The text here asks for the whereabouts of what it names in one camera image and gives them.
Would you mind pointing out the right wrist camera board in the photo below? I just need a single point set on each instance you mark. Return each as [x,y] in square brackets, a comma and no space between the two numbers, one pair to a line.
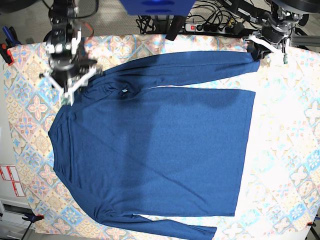
[65,101]

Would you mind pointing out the red-white labels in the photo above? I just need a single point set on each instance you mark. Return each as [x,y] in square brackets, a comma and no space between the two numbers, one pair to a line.
[9,174]

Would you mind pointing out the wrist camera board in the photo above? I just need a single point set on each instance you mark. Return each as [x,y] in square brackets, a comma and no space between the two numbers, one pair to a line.
[65,101]
[285,58]

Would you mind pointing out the black clamp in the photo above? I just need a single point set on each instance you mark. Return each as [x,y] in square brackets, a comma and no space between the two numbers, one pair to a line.
[32,218]
[311,224]

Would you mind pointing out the blue box overhead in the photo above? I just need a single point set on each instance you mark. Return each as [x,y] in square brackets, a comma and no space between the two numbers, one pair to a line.
[158,7]

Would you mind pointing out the blue clamp top left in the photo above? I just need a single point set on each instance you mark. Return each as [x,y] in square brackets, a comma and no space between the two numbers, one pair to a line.
[11,36]

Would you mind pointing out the red-black clamp top left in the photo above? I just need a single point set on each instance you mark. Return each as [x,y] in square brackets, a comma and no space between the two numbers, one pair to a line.
[6,54]

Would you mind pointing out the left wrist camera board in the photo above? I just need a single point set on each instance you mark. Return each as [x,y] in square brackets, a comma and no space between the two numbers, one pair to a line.
[285,58]

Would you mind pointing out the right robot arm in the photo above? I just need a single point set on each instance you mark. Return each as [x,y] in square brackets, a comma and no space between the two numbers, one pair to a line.
[67,26]

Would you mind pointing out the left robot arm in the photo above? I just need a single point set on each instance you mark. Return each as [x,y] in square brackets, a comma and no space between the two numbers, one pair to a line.
[286,14]

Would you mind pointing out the patterned tile tablecloth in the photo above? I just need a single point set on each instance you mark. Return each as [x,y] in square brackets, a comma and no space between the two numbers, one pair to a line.
[280,192]

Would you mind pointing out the black clamp bottom right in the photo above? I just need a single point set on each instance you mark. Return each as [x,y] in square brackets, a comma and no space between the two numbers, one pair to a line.
[311,224]

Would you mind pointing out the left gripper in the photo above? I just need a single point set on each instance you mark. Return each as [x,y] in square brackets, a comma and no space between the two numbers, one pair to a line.
[268,40]

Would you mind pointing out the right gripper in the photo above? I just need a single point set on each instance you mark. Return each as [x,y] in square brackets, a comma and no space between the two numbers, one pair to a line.
[68,72]

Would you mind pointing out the blue long-sleeve T-shirt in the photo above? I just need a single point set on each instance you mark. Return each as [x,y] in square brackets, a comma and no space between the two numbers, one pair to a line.
[141,145]

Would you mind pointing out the black clamp bottom left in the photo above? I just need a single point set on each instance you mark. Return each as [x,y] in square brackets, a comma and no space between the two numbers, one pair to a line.
[32,218]

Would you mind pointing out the white power strip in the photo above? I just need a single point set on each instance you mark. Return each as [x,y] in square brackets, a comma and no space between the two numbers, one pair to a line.
[215,28]

